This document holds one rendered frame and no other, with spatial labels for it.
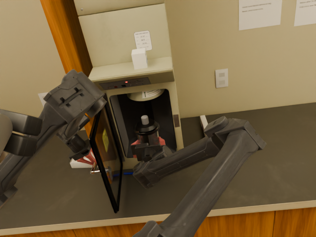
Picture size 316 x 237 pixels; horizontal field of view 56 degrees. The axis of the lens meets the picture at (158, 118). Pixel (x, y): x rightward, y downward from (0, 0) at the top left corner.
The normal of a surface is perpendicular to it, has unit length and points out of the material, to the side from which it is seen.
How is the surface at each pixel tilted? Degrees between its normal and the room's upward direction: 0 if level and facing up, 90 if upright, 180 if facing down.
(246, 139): 54
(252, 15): 90
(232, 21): 90
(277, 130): 0
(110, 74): 0
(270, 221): 90
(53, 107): 74
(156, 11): 90
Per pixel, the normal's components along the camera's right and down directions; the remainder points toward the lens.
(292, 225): 0.00, 0.56
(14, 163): -0.22, 0.33
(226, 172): 0.44, -0.20
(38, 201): -0.15, -0.82
